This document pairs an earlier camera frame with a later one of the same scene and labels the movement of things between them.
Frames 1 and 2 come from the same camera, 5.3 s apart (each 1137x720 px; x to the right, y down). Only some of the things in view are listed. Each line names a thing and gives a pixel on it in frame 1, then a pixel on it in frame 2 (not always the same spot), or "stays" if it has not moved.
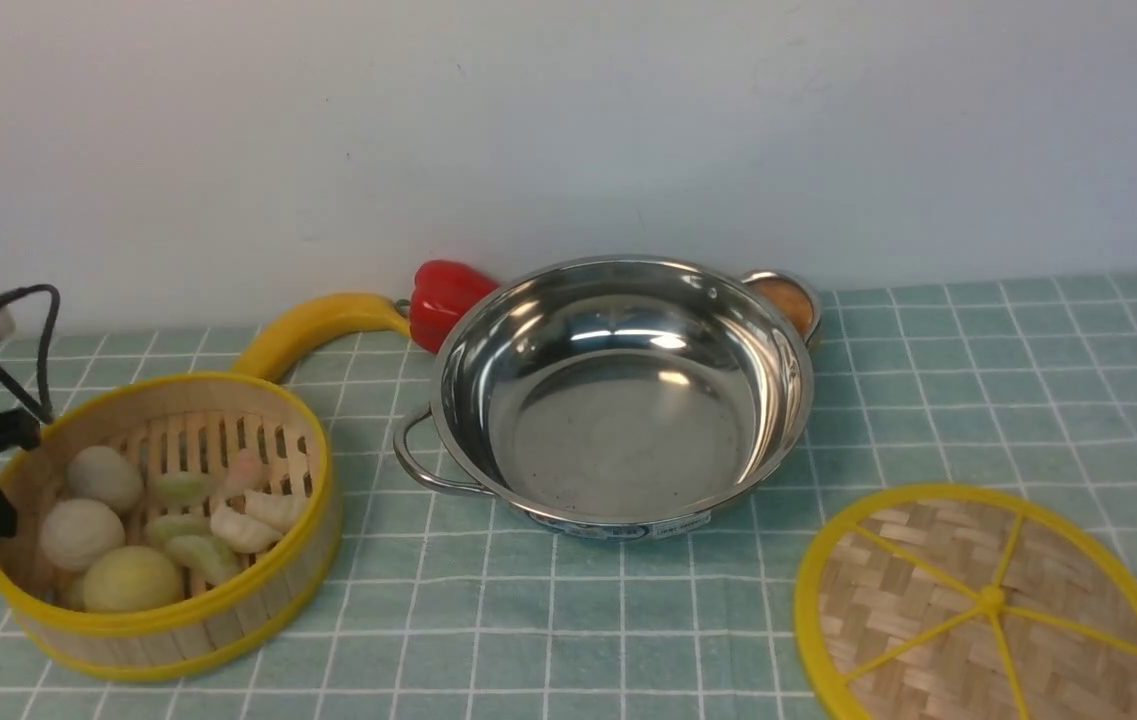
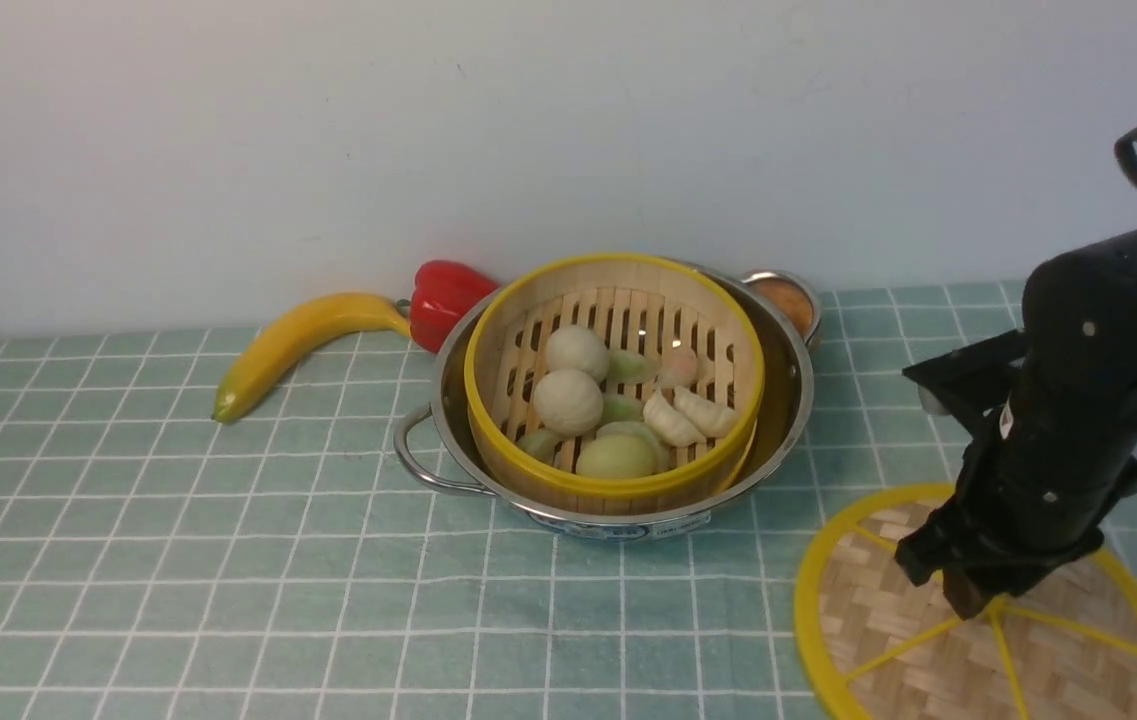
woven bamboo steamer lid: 980,602 stays
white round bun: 75,531 -> 568,402
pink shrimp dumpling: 247,472 -> 678,367
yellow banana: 275,348 stays
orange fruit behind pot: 794,302 stays
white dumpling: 240,533 -> 670,423
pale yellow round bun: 131,579 -> 621,449
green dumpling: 180,489 -> 632,367
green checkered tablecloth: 1082,389 stays
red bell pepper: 442,292 stays
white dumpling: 283,512 -> 714,420
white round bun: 105,474 -> 579,348
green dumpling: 159,530 -> 621,408
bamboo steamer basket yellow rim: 168,526 -> 606,385
